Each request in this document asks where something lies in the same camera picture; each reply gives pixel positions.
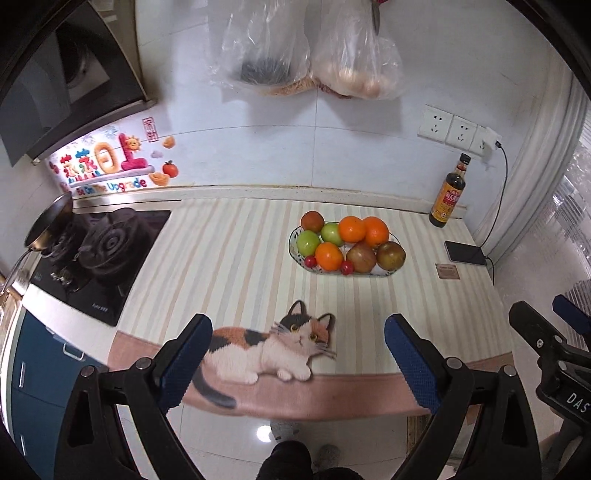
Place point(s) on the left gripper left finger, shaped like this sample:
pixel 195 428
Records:
pixel 92 444

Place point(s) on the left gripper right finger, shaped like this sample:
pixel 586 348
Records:
pixel 504 443

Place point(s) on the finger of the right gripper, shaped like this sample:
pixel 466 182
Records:
pixel 572 315
pixel 537 332

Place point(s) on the large orange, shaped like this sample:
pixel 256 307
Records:
pixel 377 232

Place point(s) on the red cherry tomato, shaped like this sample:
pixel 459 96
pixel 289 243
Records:
pixel 310 261
pixel 347 268

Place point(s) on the blue cabinet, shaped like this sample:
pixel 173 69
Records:
pixel 44 371

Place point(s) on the black smartphone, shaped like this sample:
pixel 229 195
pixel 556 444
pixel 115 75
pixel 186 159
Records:
pixel 465 253

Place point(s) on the red-green apple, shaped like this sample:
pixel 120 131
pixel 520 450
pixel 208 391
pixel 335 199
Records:
pixel 391 256

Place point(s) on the soy sauce bottle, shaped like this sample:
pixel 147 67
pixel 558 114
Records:
pixel 450 193

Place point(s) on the gas stove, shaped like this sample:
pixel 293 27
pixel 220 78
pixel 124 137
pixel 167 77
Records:
pixel 93 264

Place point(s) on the white charger plug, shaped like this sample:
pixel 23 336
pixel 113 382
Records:
pixel 491 139

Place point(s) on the reddish apple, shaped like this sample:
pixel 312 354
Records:
pixel 362 257

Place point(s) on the striped cat table mat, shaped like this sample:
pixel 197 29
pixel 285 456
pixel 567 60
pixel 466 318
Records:
pixel 229 259

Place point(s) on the orange fruit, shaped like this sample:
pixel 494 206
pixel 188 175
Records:
pixel 352 229
pixel 329 257

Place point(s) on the frying pan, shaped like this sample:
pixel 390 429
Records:
pixel 46 229

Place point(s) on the green apple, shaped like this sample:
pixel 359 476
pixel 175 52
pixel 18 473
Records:
pixel 307 242
pixel 330 233

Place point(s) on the brown kiwi-like fruit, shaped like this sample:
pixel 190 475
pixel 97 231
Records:
pixel 313 221

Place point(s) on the floral fruit plate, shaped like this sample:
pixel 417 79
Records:
pixel 292 249

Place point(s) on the plastic bag with eggs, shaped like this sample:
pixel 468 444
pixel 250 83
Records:
pixel 355 56

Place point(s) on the range hood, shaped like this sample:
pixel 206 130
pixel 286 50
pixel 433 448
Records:
pixel 67 68

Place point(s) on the plastic bag dark contents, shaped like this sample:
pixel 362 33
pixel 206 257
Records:
pixel 264 49

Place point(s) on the wall socket panel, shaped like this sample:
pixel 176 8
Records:
pixel 452 130

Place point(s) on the colourful wall sticker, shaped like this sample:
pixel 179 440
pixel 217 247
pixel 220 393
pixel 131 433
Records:
pixel 126 156

